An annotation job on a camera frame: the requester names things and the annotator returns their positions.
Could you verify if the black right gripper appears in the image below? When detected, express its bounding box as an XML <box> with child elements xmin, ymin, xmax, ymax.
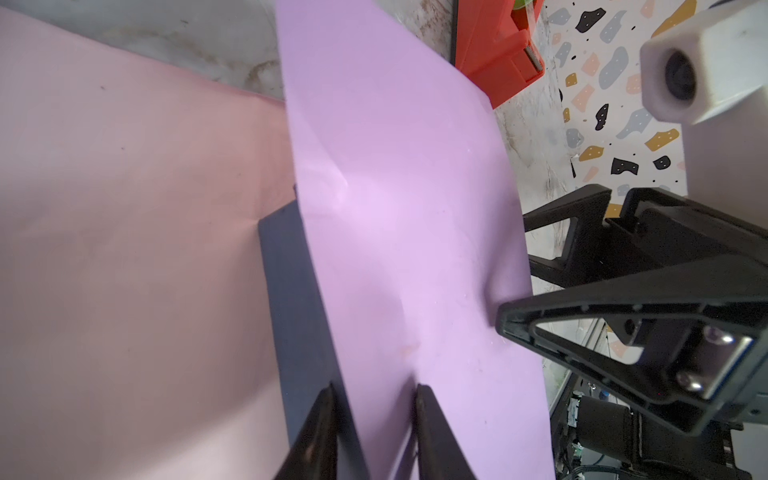
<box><xmin>496</xmin><ymin>184</ymin><xmax>767</xmax><ymax>435</ymax></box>

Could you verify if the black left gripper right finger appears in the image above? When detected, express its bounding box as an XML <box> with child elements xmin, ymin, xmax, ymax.
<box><xmin>415</xmin><ymin>384</ymin><xmax>476</xmax><ymax>480</ymax></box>

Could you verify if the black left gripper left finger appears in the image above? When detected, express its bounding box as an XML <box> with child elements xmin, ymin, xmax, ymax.
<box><xmin>274</xmin><ymin>384</ymin><xmax>339</xmax><ymax>480</ymax></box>

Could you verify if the navy blue gift box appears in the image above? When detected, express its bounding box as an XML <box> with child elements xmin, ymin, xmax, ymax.
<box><xmin>258</xmin><ymin>201</ymin><xmax>370</xmax><ymax>479</ymax></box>

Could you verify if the pink wrapping paper sheet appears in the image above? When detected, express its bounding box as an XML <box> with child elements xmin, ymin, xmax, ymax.
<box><xmin>1</xmin><ymin>1</ymin><xmax>553</xmax><ymax>479</ymax></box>

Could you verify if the red tape dispenser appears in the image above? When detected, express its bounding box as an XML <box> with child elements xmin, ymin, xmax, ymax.
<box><xmin>451</xmin><ymin>0</ymin><xmax>545</xmax><ymax>109</ymax></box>

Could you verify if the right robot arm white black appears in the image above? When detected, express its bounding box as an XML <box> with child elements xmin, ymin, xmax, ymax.
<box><xmin>496</xmin><ymin>185</ymin><xmax>767</xmax><ymax>479</ymax></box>

